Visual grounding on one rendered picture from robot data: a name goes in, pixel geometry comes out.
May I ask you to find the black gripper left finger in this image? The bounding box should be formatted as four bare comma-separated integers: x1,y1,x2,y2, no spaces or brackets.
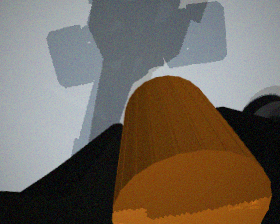
0,122,122,224

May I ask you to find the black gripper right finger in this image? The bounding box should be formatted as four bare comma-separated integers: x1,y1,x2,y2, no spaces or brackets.
216,107,280,224

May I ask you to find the orange knob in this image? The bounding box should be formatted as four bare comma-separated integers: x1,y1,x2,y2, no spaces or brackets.
111,76,272,224

